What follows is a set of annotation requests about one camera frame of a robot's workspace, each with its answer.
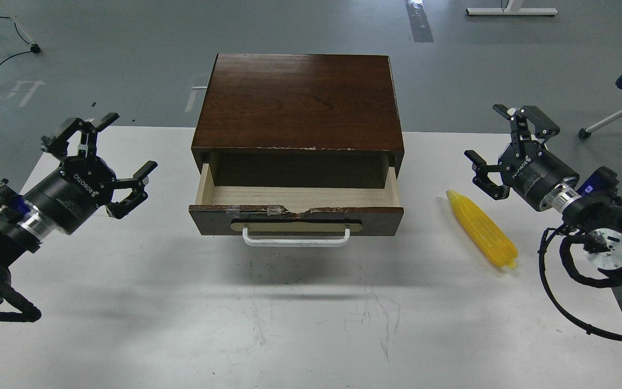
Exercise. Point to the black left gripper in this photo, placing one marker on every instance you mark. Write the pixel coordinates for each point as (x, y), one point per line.
(68, 197)

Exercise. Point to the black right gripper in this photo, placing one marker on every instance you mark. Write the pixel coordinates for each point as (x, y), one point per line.
(531, 172)

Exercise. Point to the yellow corn cob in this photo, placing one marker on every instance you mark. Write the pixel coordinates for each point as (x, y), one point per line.
(482, 230)

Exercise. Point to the wooden drawer with white handle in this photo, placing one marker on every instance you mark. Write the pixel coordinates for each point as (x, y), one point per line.
(297, 194)

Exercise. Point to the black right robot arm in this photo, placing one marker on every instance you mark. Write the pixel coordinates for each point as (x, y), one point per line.
(591, 249)

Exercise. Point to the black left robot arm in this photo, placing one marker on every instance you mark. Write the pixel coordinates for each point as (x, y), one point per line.
(23, 228)

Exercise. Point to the dark wooden drawer cabinet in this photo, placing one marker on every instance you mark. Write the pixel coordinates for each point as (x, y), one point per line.
(309, 102)

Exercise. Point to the white table leg base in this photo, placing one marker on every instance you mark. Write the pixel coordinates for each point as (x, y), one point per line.
(512, 8)

